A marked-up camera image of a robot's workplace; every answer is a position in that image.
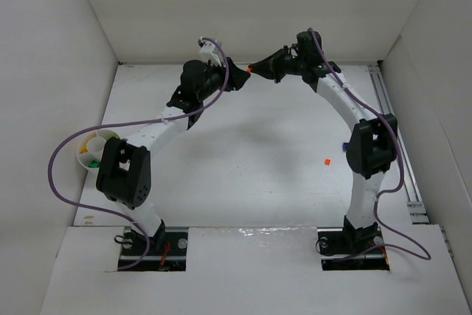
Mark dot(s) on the white divided round container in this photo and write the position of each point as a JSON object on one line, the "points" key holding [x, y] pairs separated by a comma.
{"points": [[95, 148]]}

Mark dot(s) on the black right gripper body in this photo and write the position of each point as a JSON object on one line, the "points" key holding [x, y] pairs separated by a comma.
{"points": [[275, 68]]}

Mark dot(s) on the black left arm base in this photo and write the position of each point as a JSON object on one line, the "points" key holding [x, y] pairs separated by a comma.
{"points": [[170, 256]]}

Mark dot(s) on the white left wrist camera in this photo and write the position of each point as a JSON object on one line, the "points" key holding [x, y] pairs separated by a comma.
{"points": [[209, 51]]}

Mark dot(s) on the aluminium rail at table edge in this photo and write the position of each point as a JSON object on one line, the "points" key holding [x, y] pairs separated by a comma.
{"points": [[414, 202]]}

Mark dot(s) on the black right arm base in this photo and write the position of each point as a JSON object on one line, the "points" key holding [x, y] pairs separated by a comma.
{"points": [[339, 254]]}

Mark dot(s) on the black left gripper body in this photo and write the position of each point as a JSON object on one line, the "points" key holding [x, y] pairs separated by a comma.
{"points": [[231, 75]]}

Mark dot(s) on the yellow long lego brick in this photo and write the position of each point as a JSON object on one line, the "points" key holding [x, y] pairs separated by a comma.
{"points": [[83, 146]]}

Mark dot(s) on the green lego brick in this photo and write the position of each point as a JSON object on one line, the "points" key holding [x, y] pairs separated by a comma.
{"points": [[94, 164]]}

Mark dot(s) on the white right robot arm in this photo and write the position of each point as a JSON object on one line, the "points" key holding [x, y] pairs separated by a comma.
{"points": [[371, 148]]}

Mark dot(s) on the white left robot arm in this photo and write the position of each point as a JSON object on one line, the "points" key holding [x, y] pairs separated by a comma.
{"points": [[124, 176]]}

